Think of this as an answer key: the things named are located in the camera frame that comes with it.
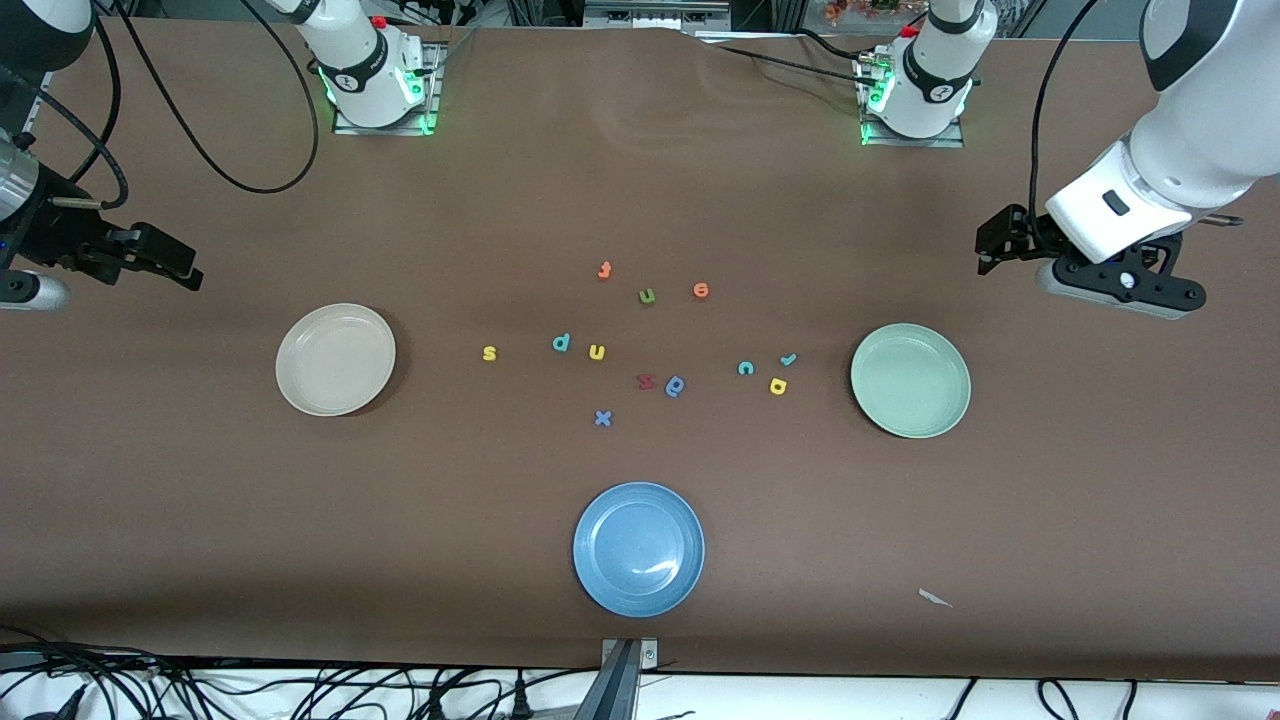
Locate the blue plate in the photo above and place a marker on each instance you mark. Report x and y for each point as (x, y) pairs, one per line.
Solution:
(638, 549)

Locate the silver camera mount bracket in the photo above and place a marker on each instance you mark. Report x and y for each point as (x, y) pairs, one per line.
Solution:
(648, 655)

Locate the orange artificial flowers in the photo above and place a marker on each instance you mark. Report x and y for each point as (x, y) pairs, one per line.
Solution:
(860, 10)

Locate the white paper scrap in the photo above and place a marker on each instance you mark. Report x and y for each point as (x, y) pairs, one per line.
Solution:
(935, 598)

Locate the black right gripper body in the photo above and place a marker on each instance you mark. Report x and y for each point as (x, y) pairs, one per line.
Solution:
(55, 232)

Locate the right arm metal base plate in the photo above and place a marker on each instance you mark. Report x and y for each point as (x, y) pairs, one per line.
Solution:
(400, 128)

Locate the grey camera mount pole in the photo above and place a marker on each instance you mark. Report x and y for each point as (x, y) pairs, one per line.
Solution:
(615, 690)

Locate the beige brown plate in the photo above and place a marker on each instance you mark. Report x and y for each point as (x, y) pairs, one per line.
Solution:
(335, 360)

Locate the green plate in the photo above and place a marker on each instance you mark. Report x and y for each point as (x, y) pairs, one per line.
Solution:
(910, 380)

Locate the black power plug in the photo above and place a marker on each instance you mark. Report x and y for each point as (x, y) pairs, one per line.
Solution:
(520, 700)

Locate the silver equipment frame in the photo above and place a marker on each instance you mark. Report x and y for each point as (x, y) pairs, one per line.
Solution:
(650, 15)

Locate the brown table cover sheet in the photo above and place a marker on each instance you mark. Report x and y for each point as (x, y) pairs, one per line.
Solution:
(640, 180)

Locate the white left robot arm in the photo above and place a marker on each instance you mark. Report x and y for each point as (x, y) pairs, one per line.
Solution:
(1180, 150)

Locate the blue letter g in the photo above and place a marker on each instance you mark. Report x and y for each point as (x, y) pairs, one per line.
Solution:
(676, 386)

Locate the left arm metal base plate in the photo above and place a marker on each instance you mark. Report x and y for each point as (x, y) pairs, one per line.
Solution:
(950, 140)

